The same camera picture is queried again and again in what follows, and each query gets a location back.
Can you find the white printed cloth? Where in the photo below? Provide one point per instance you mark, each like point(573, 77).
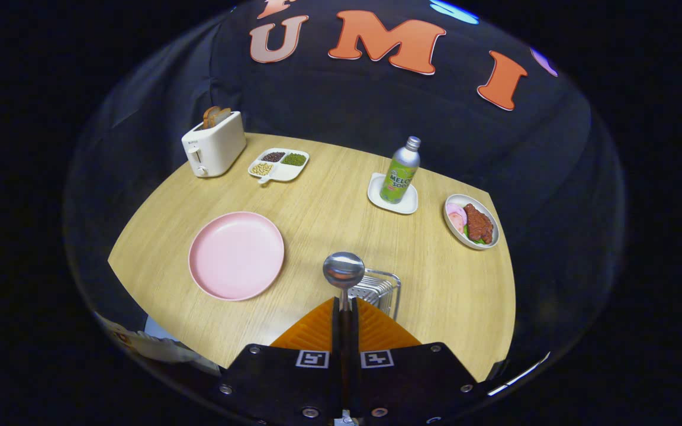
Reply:
point(157, 349)

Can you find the pink ham slices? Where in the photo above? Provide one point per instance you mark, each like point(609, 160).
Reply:
point(455, 216)

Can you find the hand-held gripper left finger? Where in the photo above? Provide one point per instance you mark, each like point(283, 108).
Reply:
point(335, 334)

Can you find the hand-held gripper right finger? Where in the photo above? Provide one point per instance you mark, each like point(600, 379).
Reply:
point(355, 334)

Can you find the metal cutlery basket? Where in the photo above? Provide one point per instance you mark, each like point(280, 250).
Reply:
point(376, 290)

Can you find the green soda bottle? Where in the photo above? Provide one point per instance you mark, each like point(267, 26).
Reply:
point(400, 177)

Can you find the red-brown meat piece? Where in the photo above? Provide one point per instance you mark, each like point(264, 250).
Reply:
point(478, 223)

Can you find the pink plate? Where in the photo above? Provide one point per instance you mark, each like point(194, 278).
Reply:
point(237, 254)

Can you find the white toaster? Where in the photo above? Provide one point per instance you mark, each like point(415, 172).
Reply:
point(216, 148)

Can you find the white square coaster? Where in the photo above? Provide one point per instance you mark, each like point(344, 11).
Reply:
point(376, 198)

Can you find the toasted bread slice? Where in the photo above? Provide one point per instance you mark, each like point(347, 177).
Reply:
point(224, 115)
point(210, 116)

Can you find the black backdrop cloth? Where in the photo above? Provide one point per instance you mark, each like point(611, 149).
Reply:
point(341, 100)

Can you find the white food bowl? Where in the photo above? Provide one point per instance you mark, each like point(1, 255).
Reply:
point(458, 197)

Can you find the white divided dish with beans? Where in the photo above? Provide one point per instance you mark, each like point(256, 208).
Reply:
point(282, 173)

